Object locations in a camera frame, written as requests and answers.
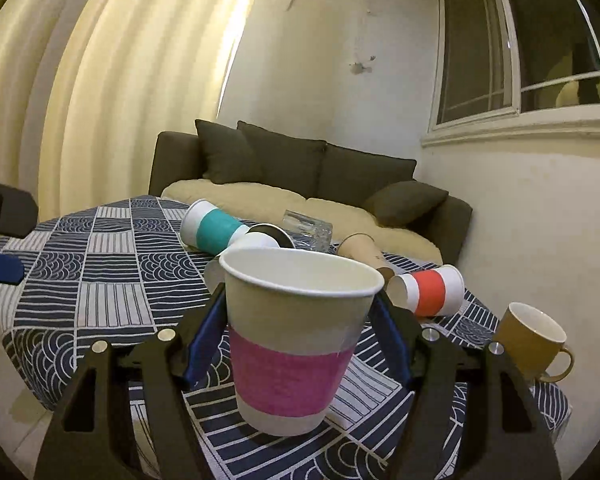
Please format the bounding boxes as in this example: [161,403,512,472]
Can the teal band paper cup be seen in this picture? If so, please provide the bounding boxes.
[180,199,251,253]

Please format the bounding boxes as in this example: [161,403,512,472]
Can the white framed window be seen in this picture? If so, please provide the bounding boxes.
[427,0,600,136]

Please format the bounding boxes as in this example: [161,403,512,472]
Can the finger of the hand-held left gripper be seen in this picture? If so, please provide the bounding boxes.
[0,176,38,237]
[0,252,26,287]

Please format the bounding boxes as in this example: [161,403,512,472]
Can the red band paper cup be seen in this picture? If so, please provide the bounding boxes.
[386,264,465,317]

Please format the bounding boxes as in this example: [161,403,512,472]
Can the dark olive sofa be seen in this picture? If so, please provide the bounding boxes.
[148,120,473,266]

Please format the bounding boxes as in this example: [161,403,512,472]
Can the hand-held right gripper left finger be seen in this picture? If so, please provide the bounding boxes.
[34,287,228,480]

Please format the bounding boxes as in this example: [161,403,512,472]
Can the clear glass tumbler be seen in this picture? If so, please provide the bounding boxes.
[281,208,335,253]

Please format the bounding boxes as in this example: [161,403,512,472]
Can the dark olive cushion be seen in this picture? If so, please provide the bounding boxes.
[237,121,327,191]
[320,143,417,198]
[362,180,450,228]
[195,119,261,185]

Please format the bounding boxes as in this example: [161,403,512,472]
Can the cream curtain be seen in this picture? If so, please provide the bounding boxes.
[0,0,301,241]

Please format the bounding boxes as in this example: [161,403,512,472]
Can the mustard ceramic mug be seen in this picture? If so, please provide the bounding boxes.
[494,302,576,383]

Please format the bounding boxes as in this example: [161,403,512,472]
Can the brown paper cup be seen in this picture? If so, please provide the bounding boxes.
[337,232,396,281]

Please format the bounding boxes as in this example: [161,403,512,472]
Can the pink band paper cup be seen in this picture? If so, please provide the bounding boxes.
[219,247,385,437]

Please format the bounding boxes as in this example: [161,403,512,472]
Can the cream sofa blanket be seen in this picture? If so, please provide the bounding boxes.
[161,180,443,263]

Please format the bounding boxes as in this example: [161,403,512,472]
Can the white cup dark inside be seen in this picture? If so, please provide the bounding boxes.
[228,223,296,261]

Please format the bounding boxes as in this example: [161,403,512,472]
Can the navy patterned tablecloth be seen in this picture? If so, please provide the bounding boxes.
[0,196,573,480]

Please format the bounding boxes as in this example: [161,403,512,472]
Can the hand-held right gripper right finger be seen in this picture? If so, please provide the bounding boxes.
[369,290,563,480]

